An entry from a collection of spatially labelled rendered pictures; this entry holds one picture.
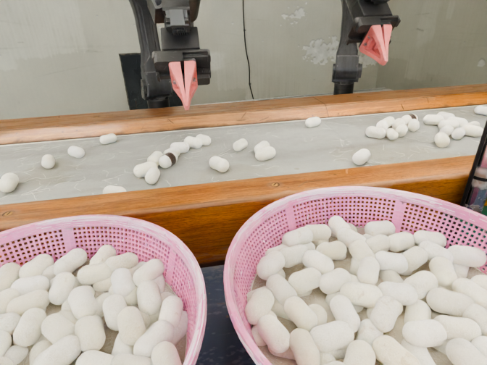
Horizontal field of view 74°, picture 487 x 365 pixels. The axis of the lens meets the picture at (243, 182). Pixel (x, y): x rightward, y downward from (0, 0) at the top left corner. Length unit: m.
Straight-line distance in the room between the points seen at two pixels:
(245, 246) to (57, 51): 2.45
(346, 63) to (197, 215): 0.83
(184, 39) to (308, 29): 2.22
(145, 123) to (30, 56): 2.05
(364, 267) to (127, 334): 0.20
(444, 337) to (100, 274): 0.29
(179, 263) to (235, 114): 0.47
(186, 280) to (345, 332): 0.13
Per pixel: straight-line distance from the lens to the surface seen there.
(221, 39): 2.61
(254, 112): 0.72
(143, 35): 0.95
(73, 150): 0.62
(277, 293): 0.29
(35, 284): 0.36
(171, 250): 0.31
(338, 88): 1.13
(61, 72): 2.69
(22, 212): 0.43
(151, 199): 0.39
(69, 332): 0.30
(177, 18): 0.58
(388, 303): 0.29
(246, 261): 0.31
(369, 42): 0.81
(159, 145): 0.62
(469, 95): 0.97
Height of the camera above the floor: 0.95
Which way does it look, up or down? 27 degrees down
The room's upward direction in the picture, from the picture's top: 2 degrees counter-clockwise
